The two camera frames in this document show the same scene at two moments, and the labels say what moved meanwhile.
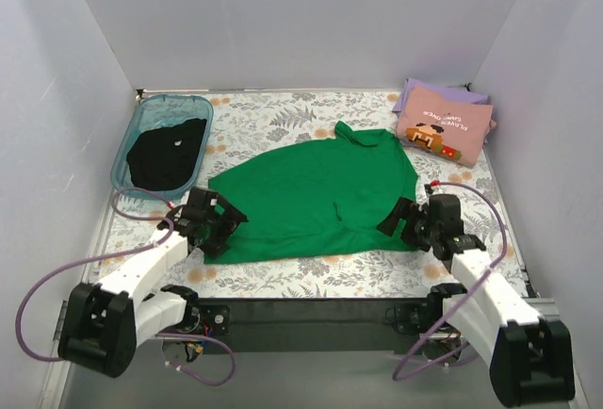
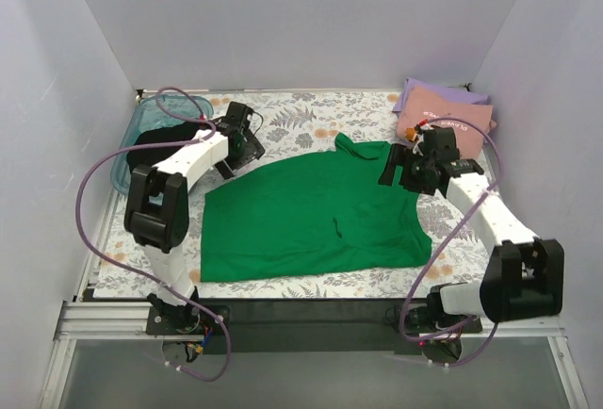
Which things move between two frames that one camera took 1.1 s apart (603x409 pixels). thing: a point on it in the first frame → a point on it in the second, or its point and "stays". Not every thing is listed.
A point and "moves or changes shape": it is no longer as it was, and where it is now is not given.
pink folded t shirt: x=453 y=129 stays
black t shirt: x=161 y=157 stays
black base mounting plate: x=319 y=326 stays
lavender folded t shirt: x=452 y=92 stays
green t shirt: x=322 y=197 moves or changes shape
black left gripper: x=216 y=226 → x=250 y=151
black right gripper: x=407 y=221 → x=406 y=170
